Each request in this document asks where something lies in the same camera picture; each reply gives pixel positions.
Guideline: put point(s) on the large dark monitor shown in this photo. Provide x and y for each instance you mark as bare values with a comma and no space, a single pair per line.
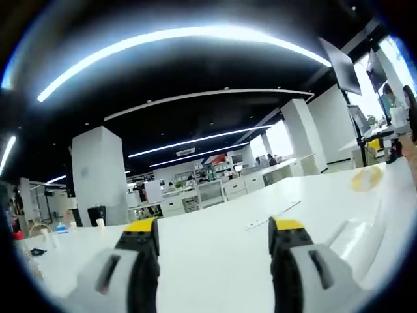
345,65

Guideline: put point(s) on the white power strip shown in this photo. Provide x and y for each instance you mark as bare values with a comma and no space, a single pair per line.
270,216

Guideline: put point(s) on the long ceiling light strip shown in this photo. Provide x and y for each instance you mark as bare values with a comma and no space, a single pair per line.
163,42

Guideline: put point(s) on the white mesh chair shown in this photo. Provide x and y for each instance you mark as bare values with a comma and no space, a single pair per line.
211,194

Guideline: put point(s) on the white paper cup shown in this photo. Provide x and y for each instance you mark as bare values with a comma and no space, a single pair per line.
100,223

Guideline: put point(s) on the black stand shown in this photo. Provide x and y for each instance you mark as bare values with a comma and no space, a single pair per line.
361,143

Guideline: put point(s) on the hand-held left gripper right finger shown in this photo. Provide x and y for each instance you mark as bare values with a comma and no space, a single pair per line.
286,261

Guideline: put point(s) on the white plastic storage box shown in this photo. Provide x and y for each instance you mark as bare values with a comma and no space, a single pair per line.
391,212

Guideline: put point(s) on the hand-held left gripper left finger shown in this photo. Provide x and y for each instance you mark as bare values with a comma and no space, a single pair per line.
143,261

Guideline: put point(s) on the small dark monitor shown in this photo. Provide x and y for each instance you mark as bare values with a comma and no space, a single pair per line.
376,70

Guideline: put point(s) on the blue tissue box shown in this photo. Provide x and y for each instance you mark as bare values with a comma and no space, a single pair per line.
62,228

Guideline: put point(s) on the black office chair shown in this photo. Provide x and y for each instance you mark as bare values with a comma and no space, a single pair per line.
96,213

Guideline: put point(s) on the small black object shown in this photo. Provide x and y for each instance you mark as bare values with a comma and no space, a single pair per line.
38,251

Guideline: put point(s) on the yellow box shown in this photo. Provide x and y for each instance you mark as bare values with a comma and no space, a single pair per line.
374,144

